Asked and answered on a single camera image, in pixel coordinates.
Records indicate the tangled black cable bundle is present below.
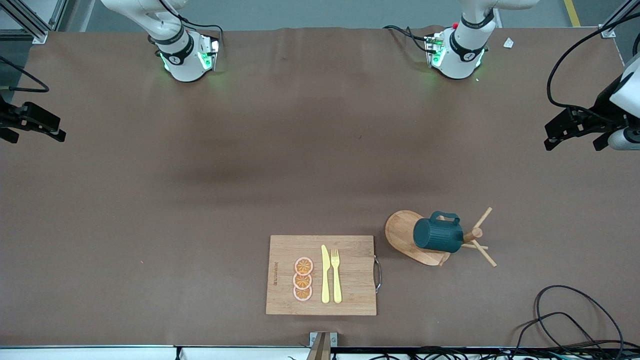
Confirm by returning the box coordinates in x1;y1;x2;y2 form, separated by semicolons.
410;346;640;360

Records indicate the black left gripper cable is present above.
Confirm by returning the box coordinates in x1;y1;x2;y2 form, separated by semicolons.
547;24;640;118

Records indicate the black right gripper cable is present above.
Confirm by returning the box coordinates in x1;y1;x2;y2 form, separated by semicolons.
0;55;50;94

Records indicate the wooden mug tree stand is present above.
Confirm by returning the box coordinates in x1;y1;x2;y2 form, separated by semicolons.
384;207;498;268

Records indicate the black right arm base cable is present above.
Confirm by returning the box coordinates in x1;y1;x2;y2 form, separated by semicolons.
159;0;224;53

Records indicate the yellow plastic fork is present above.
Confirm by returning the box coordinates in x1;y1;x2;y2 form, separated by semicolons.
330;248;343;304

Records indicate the black arm base cable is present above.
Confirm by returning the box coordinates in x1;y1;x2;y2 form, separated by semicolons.
383;25;436;53
159;0;224;53

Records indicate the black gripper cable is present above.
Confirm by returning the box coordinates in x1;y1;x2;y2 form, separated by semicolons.
0;55;50;94
547;24;640;118

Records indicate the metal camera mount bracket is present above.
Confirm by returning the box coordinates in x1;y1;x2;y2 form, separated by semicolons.
306;331;338;360

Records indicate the dark teal ribbed cup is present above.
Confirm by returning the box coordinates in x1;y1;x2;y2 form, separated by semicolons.
413;210;464;254

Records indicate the bamboo cutting board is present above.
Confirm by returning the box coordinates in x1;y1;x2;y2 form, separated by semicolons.
265;235;383;316

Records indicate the aluminium frame profile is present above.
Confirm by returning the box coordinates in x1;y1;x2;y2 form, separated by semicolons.
600;0;640;39
0;0;68;45

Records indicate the black looped cable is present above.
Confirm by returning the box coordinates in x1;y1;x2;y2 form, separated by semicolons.
511;312;601;360
534;285;626;351

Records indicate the black left arm base cable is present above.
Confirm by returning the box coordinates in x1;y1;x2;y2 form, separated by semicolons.
383;25;436;53

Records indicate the table cover sheet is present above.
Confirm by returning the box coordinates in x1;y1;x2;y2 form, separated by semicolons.
0;26;640;348

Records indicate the yellow plastic knife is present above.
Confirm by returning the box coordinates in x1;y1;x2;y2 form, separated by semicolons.
321;244;331;304

